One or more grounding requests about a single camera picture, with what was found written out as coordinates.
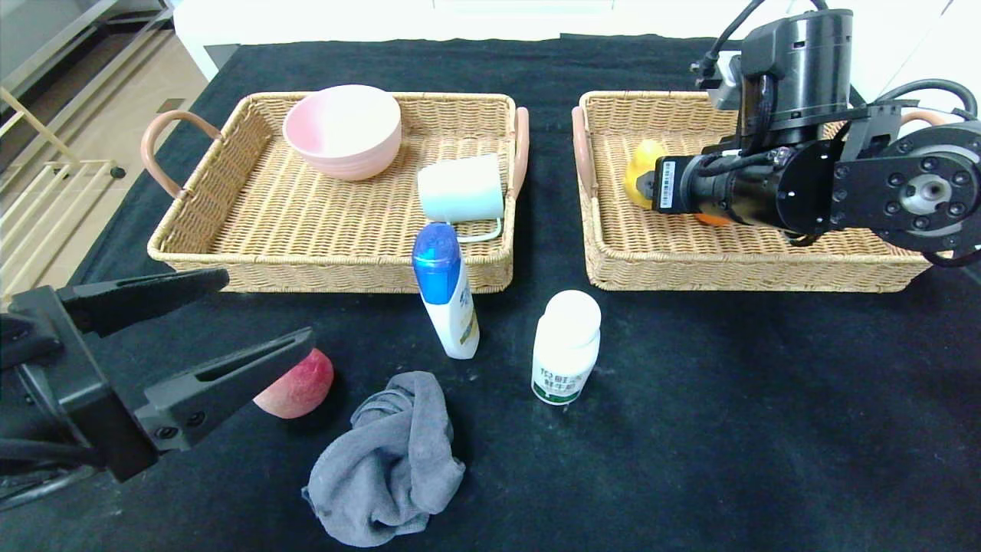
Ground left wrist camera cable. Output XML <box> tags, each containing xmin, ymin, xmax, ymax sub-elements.
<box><xmin>0</xmin><ymin>437</ymin><xmax>100</xmax><ymax>511</ymax></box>

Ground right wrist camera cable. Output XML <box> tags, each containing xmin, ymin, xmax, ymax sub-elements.
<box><xmin>692</xmin><ymin>0</ymin><xmax>767</xmax><ymax>77</ymax></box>

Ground black tablecloth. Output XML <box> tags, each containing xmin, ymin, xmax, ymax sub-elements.
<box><xmin>0</xmin><ymin>34</ymin><xmax>981</xmax><ymax>552</ymax></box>

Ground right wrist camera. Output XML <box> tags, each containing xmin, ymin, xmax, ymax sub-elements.
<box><xmin>704</xmin><ymin>52</ymin><xmax>744</xmax><ymax>112</ymax></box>

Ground pale mint cup with handle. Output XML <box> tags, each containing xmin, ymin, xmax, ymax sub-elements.
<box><xmin>417</xmin><ymin>153</ymin><xmax>507</xmax><ymax>245</ymax></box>

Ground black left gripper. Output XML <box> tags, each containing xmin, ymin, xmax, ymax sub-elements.
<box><xmin>0</xmin><ymin>268</ymin><xmax>317</xmax><ymax>502</ymax></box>

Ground grey metal shelf frame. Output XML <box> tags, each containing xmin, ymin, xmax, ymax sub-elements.
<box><xmin>0</xmin><ymin>0</ymin><xmax>179</xmax><ymax>100</ymax></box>

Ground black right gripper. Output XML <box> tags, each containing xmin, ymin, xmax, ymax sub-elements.
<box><xmin>635</xmin><ymin>155</ymin><xmax>737</xmax><ymax>222</ymax></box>

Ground wooden rack on wheels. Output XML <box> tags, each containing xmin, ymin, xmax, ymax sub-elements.
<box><xmin>0</xmin><ymin>84</ymin><xmax>127</xmax><ymax>307</ymax></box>

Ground white shampoo bottle blue cap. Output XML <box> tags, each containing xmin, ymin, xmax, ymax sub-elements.
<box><xmin>412</xmin><ymin>222</ymin><xmax>481</xmax><ymax>360</ymax></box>

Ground yellow pear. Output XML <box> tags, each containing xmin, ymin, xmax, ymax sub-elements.
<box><xmin>623</xmin><ymin>139</ymin><xmax>668</xmax><ymax>209</ymax></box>

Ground red peach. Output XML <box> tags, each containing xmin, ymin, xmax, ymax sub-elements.
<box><xmin>253</xmin><ymin>347</ymin><xmax>336</xmax><ymax>420</ymax></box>

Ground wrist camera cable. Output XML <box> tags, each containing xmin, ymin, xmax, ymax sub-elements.
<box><xmin>0</xmin><ymin>437</ymin><xmax>100</xmax><ymax>511</ymax></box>
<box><xmin>692</xmin><ymin>0</ymin><xmax>767</xmax><ymax>77</ymax></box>

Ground pink bowl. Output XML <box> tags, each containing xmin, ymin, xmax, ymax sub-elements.
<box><xmin>282</xmin><ymin>84</ymin><xmax>402</xmax><ymax>182</ymax></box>

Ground wicker basket with pink handles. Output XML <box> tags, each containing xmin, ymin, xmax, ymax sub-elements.
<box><xmin>571</xmin><ymin>90</ymin><xmax>959</xmax><ymax>294</ymax></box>
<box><xmin>140</xmin><ymin>92</ymin><xmax>531</xmax><ymax>296</ymax></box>

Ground white milk bottle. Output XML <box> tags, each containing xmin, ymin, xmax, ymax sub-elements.
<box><xmin>530</xmin><ymin>290</ymin><xmax>602</xmax><ymax>406</ymax></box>

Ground grey cloth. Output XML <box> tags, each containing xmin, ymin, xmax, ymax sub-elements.
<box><xmin>303</xmin><ymin>371</ymin><xmax>467</xmax><ymax>547</ymax></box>

